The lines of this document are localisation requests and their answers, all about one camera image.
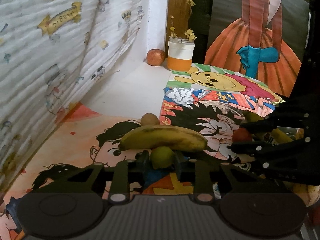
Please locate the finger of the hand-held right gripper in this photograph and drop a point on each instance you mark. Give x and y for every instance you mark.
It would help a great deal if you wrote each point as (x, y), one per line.
(257, 125)
(250, 148)

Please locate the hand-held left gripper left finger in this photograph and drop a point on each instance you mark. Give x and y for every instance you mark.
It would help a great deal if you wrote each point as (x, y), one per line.
(143, 161)

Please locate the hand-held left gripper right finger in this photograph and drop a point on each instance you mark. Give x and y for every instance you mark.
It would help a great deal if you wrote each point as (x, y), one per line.
(179, 165)

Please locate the large yellow banana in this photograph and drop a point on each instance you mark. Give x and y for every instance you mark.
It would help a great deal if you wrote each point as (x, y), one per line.
(253, 117)

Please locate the red cherry tomato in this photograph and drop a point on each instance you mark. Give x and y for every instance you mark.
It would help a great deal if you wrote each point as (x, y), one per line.
(241, 135)

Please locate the small green grape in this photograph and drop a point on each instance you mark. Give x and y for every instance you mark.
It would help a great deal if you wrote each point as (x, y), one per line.
(161, 157)

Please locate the large striped pepino melon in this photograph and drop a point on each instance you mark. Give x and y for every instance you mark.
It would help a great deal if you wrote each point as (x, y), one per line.
(310, 195)

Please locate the yellow banana with brown marks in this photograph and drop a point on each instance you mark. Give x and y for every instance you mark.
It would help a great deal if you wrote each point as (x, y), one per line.
(162, 138)

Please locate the small brown fruit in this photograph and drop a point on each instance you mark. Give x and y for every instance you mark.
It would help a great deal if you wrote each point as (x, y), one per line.
(149, 119)

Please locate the cartoon printed table mat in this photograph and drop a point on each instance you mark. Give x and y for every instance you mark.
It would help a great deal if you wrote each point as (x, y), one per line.
(200, 100)

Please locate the small red apple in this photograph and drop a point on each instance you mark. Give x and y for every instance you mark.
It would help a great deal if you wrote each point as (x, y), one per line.
(155, 57)

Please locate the white and orange jar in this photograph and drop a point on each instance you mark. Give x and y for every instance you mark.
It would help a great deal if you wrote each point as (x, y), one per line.
(180, 55)

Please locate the yellow flower twig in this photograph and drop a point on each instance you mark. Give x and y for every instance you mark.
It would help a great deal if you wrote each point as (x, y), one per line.
(190, 34)

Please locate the white cartoon printed blanket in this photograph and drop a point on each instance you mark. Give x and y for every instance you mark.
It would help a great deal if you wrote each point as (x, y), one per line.
(50, 67)

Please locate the wall poster orange dress figure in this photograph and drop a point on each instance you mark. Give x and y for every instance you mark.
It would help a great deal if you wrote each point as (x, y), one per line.
(225, 47)

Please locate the brown wooden door frame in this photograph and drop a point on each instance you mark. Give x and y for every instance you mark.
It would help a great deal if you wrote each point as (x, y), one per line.
(178, 5)

